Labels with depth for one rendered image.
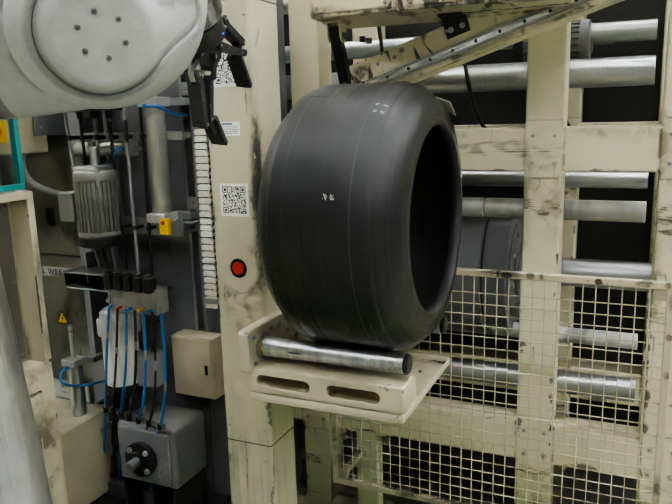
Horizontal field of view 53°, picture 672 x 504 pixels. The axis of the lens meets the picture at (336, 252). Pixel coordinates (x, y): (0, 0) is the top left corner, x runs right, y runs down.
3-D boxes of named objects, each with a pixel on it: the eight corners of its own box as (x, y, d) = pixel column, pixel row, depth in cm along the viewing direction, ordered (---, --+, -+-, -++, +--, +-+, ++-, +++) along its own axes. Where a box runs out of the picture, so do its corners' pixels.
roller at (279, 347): (256, 357, 151) (255, 338, 150) (266, 351, 155) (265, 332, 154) (406, 378, 137) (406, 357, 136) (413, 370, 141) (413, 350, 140)
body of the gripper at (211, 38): (183, -3, 106) (201, 43, 114) (163, 35, 102) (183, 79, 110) (227, 0, 104) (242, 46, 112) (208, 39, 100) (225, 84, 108)
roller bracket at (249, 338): (239, 373, 149) (236, 330, 148) (317, 322, 185) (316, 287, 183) (252, 375, 148) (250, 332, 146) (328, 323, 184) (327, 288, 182)
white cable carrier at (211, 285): (205, 307, 165) (191, 108, 156) (216, 302, 170) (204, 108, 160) (220, 309, 164) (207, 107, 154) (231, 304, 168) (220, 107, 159)
